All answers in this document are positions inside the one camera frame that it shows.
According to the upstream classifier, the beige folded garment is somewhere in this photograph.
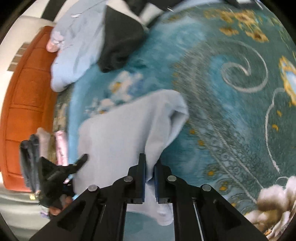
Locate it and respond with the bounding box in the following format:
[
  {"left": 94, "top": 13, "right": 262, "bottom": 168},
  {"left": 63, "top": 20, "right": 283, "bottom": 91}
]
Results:
[{"left": 36, "top": 128, "right": 57, "bottom": 164}]

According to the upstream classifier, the orange wooden headboard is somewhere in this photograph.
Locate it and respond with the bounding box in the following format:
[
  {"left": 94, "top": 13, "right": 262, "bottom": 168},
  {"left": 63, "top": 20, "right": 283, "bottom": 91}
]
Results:
[{"left": 1, "top": 26, "right": 57, "bottom": 192}]

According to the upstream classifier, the light blue garment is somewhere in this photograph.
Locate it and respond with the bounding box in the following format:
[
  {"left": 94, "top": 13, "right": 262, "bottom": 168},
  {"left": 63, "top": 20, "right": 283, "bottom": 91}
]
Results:
[{"left": 74, "top": 89, "right": 189, "bottom": 226}]

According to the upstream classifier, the teal floral blanket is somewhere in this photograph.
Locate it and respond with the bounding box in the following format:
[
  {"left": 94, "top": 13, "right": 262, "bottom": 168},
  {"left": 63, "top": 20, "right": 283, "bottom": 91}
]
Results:
[{"left": 66, "top": 1, "right": 295, "bottom": 240}]

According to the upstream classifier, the black and white jacket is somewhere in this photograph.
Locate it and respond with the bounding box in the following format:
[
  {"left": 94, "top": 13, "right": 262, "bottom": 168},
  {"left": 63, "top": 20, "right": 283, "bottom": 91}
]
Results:
[{"left": 97, "top": 1, "right": 181, "bottom": 73}]

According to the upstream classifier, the light blue duvet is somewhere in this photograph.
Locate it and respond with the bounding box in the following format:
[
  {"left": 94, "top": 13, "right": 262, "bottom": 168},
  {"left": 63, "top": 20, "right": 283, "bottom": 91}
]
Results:
[{"left": 51, "top": 1, "right": 106, "bottom": 92}]

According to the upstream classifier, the pink folded garment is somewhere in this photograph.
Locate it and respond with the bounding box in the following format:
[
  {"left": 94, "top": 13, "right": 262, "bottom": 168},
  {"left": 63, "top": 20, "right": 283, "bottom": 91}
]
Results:
[{"left": 55, "top": 131, "right": 69, "bottom": 166}]

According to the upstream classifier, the grey blue folded garment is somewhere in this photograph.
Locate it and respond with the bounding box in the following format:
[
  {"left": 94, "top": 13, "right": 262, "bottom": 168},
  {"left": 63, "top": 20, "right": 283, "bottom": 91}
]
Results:
[{"left": 19, "top": 135, "right": 40, "bottom": 193}]

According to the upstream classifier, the person's left hand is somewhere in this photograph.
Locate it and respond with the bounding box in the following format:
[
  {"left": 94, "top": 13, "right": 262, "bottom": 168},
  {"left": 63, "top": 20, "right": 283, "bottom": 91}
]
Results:
[{"left": 48, "top": 194, "right": 73, "bottom": 218}]

